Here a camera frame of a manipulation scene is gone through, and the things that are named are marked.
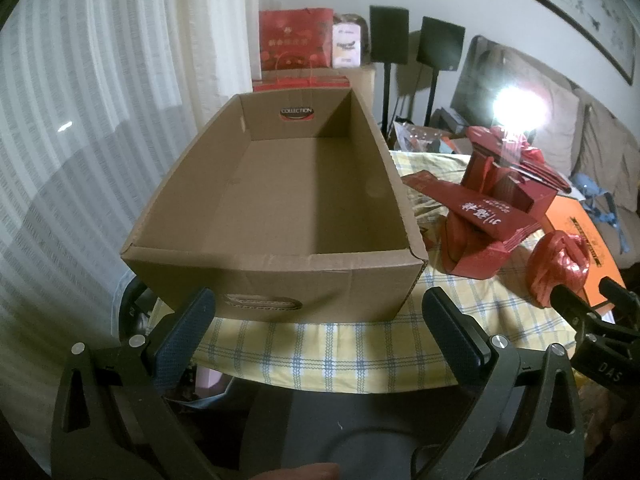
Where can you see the person's left hand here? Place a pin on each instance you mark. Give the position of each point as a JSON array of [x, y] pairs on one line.
[[300, 472]]

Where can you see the black speaker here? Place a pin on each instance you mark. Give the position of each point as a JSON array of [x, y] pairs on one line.
[[441, 42], [389, 35]]

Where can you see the framed ink painting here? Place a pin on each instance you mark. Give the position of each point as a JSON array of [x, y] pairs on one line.
[[565, 0]]

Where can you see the red flat paper box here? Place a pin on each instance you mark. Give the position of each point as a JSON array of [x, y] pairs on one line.
[[487, 137]]

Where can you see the red snack packet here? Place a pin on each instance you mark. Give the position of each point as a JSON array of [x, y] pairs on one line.
[[422, 182]]

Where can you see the blue ribbon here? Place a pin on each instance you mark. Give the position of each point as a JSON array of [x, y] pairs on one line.
[[597, 205]]

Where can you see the long red box white characters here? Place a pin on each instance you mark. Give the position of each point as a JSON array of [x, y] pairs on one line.
[[475, 210]]

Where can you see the white curtain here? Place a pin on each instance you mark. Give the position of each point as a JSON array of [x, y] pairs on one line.
[[100, 110]]

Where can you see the dark red rounded gift box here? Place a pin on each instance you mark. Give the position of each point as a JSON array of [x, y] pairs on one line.
[[480, 260]]

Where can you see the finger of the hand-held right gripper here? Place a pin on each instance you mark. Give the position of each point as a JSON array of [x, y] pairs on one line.
[[617, 292], [567, 302]]

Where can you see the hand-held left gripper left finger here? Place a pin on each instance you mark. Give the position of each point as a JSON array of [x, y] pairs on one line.
[[182, 337]]

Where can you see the red plastic bag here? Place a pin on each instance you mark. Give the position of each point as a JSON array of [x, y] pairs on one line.
[[560, 270]]

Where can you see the small white box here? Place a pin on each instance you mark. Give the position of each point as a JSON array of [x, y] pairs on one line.
[[346, 45]]

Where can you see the clear plastic bag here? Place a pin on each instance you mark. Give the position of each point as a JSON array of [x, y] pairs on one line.
[[420, 137]]

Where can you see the brown cardboard box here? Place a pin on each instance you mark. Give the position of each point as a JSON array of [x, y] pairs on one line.
[[300, 200]]

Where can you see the black speaker stand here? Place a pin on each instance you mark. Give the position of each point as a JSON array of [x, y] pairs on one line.
[[386, 95], [431, 95]]

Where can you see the yellow checked tablecloth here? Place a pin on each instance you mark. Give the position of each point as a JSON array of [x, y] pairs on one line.
[[320, 345]]

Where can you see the bright lamp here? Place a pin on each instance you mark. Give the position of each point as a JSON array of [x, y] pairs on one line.
[[518, 108]]

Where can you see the tan cardboard carton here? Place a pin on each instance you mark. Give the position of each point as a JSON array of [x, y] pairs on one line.
[[364, 90]]

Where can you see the red flower print gift bag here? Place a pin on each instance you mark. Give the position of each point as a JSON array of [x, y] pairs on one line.
[[295, 40]]

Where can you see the orange box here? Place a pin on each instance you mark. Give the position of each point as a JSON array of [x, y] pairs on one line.
[[592, 230]]

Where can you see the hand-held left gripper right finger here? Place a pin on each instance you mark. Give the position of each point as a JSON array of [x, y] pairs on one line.
[[452, 340]]

